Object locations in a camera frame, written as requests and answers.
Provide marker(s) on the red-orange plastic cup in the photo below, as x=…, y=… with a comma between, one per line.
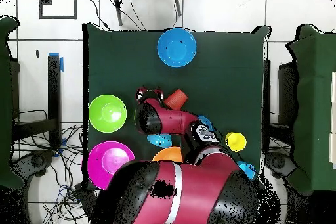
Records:
x=176, y=100

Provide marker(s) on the small cyan plastic bowl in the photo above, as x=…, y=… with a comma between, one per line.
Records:
x=160, y=141

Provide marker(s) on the large blue plastic bowl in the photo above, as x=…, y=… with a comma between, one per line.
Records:
x=176, y=48

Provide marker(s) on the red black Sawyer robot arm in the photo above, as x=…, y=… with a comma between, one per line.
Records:
x=199, y=187

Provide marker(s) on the white boxes stack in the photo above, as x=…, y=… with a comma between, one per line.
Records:
x=333, y=87

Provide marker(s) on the lime green plastic bowl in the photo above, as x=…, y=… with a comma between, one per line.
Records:
x=98, y=113

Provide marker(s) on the medium translucent blue bowl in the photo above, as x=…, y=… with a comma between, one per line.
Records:
x=206, y=121

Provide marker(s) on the orange plastic bowl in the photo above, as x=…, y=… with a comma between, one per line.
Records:
x=169, y=155

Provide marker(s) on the dark green tablecloth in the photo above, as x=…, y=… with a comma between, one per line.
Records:
x=223, y=76

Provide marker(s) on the magenta pink plastic bowl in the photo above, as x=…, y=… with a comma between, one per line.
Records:
x=107, y=161

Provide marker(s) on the blue tape strip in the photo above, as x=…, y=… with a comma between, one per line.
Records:
x=62, y=63

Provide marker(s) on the yellow plastic cup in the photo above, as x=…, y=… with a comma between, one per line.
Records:
x=236, y=142

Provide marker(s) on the black power brick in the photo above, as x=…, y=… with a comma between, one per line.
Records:
x=82, y=193

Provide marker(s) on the light blue plastic cup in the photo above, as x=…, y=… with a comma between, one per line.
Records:
x=249, y=169

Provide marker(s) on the green cloth covered side table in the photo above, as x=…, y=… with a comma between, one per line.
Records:
x=5, y=103
x=315, y=50

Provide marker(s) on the black metal table frame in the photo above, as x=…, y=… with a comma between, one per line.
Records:
x=54, y=90
x=267, y=90

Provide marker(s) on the gray pedestal foot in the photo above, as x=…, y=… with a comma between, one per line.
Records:
x=36, y=161
x=279, y=162

